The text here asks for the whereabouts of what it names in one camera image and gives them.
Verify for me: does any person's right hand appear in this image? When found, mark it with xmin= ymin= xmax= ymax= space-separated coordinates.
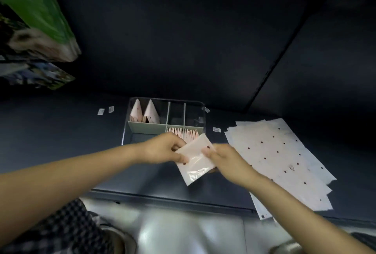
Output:
xmin=201 ymin=143 xmax=262 ymax=187

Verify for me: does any person's left hand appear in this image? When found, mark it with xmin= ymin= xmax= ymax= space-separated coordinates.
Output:
xmin=140 ymin=132 xmax=190 ymax=166

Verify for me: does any white translucent paper sheet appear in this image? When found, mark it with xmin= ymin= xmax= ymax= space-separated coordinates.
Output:
xmin=174 ymin=133 xmax=217 ymax=187

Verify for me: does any person's right forearm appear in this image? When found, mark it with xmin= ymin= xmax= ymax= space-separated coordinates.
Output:
xmin=249 ymin=174 xmax=376 ymax=254

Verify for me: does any person's left forearm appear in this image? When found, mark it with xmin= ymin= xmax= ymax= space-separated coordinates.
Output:
xmin=0 ymin=142 xmax=145 ymax=249

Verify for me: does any row of pink folded papers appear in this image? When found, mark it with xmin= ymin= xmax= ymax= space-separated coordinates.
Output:
xmin=166 ymin=127 xmax=201 ymax=143

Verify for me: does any clear divided organizer box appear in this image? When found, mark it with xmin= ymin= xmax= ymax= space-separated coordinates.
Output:
xmin=122 ymin=97 xmax=206 ymax=146

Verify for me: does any pink folded paper cone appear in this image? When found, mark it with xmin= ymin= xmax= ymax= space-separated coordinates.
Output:
xmin=143 ymin=99 xmax=160 ymax=124
xmin=129 ymin=98 xmax=144 ymax=123

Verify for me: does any stack of white dotted sheets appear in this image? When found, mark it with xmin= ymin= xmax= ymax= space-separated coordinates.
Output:
xmin=224 ymin=118 xmax=337 ymax=222

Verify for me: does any person's shoe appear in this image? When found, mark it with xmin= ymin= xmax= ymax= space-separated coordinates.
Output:
xmin=269 ymin=239 xmax=304 ymax=254

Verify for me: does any black white checked garment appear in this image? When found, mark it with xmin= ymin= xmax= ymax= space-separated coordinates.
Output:
xmin=0 ymin=198 xmax=116 ymax=254

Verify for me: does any colourful printed flat package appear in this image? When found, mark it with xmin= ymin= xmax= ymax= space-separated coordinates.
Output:
xmin=0 ymin=59 xmax=76 ymax=90

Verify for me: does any green printed package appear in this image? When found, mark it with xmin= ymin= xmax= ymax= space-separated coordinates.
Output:
xmin=0 ymin=0 xmax=82 ymax=63

